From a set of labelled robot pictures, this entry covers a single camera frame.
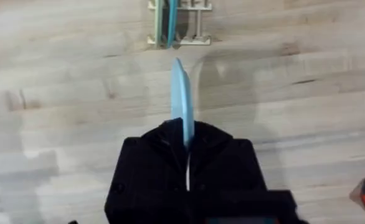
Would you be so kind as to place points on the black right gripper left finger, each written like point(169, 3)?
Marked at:
point(148, 174)

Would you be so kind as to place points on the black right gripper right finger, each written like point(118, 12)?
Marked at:
point(223, 165)

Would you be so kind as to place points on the small pale peg dish rack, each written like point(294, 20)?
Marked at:
point(195, 40)

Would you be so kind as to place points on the pale green plate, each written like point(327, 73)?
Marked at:
point(158, 21)

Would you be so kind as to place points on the light blue plate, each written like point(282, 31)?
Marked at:
point(181, 96)

